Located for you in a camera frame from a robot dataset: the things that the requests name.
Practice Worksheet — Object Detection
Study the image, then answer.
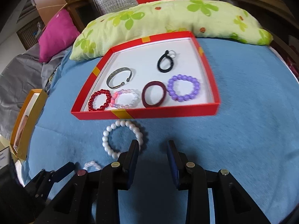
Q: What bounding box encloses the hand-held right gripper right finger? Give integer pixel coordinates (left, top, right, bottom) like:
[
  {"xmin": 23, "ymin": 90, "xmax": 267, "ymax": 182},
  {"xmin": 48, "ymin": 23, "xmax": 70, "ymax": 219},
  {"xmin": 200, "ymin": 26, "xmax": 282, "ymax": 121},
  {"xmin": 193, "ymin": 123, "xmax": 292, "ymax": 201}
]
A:
[{"xmin": 167, "ymin": 140, "xmax": 271, "ymax": 224}]

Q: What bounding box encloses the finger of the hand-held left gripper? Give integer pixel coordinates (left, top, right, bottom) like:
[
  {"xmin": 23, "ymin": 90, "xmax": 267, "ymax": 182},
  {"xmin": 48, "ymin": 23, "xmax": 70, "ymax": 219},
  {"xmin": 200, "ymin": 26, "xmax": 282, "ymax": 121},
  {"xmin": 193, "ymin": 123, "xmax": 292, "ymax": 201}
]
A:
[{"xmin": 24, "ymin": 162, "xmax": 75, "ymax": 193}]

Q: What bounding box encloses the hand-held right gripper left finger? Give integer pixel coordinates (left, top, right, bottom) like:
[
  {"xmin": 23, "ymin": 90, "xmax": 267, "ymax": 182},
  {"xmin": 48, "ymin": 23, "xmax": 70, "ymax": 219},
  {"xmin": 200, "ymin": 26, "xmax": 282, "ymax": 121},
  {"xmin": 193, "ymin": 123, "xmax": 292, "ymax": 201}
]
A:
[{"xmin": 35, "ymin": 140, "xmax": 140, "ymax": 224}]

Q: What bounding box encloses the clear bead bracelet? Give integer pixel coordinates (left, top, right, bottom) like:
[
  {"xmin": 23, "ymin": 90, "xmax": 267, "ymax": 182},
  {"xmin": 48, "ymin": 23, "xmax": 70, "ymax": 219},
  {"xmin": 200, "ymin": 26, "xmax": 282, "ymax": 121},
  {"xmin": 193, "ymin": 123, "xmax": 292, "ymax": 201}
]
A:
[{"xmin": 84, "ymin": 160, "xmax": 103, "ymax": 171}]

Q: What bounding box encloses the white bead bracelet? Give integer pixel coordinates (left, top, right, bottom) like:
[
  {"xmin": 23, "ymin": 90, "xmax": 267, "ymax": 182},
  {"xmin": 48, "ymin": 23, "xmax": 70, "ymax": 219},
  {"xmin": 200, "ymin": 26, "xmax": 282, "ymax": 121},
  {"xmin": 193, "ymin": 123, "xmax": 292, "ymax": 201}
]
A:
[{"xmin": 102, "ymin": 120, "xmax": 144, "ymax": 157}]

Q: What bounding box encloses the pink translucent bead bracelet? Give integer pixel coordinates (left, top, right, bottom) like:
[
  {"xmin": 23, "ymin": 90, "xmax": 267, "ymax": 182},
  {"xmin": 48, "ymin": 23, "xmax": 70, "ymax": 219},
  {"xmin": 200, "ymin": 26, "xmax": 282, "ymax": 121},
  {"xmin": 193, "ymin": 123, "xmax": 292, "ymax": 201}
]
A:
[{"xmin": 111, "ymin": 89, "xmax": 140, "ymax": 110}]

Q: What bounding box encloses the red bead bracelet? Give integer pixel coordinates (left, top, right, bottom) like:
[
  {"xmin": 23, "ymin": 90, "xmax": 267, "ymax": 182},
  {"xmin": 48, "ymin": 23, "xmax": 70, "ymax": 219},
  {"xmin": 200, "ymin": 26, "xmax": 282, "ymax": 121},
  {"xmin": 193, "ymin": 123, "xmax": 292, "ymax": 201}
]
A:
[{"xmin": 88, "ymin": 89, "xmax": 113, "ymax": 113}]

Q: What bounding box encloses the purple bead bracelet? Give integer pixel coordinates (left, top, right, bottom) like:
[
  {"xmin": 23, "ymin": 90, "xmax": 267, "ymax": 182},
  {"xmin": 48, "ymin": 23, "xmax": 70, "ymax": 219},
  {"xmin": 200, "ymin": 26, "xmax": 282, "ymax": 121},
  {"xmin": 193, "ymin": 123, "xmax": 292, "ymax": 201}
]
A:
[{"xmin": 167, "ymin": 74, "xmax": 201, "ymax": 103}]

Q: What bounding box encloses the maroon hair tie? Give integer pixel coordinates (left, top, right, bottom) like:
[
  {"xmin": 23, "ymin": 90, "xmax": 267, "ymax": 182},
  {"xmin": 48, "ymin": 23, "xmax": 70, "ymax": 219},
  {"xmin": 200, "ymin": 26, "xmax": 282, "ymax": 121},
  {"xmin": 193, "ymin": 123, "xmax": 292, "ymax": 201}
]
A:
[{"xmin": 142, "ymin": 80, "xmax": 167, "ymax": 109}]

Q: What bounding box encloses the red shallow box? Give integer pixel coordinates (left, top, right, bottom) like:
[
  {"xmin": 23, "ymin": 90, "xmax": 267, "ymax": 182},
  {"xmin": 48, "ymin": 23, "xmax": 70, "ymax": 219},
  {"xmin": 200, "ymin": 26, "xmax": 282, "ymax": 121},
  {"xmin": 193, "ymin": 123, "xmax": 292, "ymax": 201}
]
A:
[{"xmin": 71, "ymin": 31, "xmax": 221, "ymax": 121}]

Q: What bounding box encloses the silver bangle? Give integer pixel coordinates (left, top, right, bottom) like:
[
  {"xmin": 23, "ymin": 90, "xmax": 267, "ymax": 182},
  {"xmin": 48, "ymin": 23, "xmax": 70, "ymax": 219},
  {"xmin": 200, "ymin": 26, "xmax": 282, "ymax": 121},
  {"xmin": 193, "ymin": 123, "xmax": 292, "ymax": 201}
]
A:
[{"xmin": 106, "ymin": 67, "xmax": 136, "ymax": 90}]

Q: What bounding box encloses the black hair tie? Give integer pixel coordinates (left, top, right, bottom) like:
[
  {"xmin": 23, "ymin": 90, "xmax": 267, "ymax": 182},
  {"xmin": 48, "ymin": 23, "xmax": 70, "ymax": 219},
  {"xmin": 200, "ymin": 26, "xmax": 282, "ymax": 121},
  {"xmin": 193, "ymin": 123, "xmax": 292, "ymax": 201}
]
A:
[{"xmin": 157, "ymin": 50, "xmax": 178, "ymax": 73}]

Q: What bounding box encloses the blue blanket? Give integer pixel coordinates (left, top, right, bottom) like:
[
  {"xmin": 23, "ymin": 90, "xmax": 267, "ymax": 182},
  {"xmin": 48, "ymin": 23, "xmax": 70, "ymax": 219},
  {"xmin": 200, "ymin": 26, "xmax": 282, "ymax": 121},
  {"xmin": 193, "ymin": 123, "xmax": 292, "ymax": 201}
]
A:
[{"xmin": 22, "ymin": 37, "xmax": 299, "ymax": 224}]

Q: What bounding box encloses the dark red wallet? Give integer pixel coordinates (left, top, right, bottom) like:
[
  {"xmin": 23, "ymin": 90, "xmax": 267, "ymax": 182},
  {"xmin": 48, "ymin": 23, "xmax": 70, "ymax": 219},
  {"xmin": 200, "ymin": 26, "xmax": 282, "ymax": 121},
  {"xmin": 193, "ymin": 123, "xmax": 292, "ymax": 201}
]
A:
[{"xmin": 19, "ymin": 114, "xmax": 30, "ymax": 143}]

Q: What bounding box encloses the orange box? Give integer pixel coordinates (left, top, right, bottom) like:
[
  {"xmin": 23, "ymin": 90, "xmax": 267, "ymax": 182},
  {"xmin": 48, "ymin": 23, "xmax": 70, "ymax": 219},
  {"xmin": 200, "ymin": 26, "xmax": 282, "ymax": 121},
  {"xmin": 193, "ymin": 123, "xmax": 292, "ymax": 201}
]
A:
[{"xmin": 10, "ymin": 89, "xmax": 48, "ymax": 160}]

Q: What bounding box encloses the grey cloth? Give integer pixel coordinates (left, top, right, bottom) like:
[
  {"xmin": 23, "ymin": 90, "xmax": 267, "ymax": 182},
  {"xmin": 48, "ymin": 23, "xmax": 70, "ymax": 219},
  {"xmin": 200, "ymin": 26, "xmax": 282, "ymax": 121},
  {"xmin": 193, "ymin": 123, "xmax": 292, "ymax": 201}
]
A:
[{"xmin": 0, "ymin": 44, "xmax": 73, "ymax": 143}]

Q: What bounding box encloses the pink cushion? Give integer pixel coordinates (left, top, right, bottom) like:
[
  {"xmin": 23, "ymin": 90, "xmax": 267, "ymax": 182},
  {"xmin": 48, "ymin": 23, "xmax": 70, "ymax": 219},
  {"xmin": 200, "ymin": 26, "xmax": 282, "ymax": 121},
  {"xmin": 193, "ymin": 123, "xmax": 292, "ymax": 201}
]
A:
[{"xmin": 38, "ymin": 9, "xmax": 81, "ymax": 63}]

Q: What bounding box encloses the green floral pillow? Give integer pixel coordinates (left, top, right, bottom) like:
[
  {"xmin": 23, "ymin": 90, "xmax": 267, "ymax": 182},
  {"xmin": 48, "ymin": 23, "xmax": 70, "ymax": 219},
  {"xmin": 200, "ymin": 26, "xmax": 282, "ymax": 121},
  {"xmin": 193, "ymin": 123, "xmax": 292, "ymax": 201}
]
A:
[{"xmin": 70, "ymin": 0, "xmax": 274, "ymax": 61}]

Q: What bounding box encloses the brown curved pillar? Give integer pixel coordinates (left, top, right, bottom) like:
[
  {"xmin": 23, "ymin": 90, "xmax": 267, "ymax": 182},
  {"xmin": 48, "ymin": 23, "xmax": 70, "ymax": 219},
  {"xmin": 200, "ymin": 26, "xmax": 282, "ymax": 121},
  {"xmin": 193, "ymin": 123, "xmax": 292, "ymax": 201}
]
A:
[{"xmin": 30, "ymin": 0, "xmax": 70, "ymax": 28}]

